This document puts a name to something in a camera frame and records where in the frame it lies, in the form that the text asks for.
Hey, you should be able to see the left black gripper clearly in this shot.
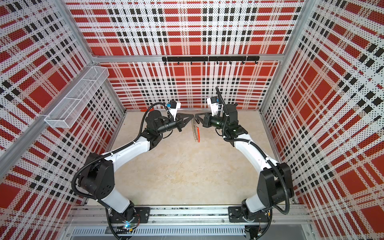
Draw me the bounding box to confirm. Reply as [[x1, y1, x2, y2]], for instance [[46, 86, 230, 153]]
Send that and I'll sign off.
[[156, 112, 194, 135]]

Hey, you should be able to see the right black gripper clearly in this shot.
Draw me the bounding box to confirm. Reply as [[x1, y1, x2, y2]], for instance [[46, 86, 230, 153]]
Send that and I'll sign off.
[[196, 113, 229, 131]]

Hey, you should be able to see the silver keyring with red handle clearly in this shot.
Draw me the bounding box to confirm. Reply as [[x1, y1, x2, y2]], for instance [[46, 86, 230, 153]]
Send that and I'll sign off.
[[192, 119, 200, 143]]

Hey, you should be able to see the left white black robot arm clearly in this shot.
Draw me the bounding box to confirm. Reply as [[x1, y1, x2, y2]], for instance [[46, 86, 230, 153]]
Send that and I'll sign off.
[[71, 101, 194, 223]]

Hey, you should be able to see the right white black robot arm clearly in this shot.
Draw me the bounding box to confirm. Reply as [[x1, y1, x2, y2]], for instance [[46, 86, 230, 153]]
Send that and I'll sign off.
[[195, 88, 294, 222]]

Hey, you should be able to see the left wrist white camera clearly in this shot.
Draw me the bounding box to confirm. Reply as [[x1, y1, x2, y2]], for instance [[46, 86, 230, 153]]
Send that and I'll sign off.
[[167, 100, 181, 120]]

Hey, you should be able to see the wrist white camera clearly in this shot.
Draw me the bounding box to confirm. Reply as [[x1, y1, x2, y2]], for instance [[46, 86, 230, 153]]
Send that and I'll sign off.
[[167, 100, 181, 120], [207, 96, 219, 116]]

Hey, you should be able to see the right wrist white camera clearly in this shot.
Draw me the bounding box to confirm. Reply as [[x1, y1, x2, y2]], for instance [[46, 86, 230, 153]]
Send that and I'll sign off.
[[207, 96, 219, 116]]

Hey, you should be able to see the black hook rail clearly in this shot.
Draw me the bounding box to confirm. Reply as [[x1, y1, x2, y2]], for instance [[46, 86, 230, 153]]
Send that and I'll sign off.
[[162, 56, 260, 64]]

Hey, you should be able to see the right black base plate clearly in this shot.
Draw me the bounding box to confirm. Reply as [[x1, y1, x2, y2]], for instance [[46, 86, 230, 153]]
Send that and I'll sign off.
[[228, 206, 269, 223]]

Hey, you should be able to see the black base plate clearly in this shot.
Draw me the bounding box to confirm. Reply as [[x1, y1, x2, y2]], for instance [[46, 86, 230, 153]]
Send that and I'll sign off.
[[109, 207, 151, 224], [228, 206, 269, 223]]

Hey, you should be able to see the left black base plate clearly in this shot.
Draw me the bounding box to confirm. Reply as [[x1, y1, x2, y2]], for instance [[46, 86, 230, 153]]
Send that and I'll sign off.
[[109, 207, 151, 224]]

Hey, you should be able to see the aluminium front rail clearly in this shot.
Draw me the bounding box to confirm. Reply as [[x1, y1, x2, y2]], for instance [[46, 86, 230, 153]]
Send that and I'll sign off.
[[64, 205, 316, 240]]

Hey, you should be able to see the white wire mesh basket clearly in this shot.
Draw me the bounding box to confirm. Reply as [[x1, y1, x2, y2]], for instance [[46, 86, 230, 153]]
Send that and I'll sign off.
[[45, 66, 109, 129]]

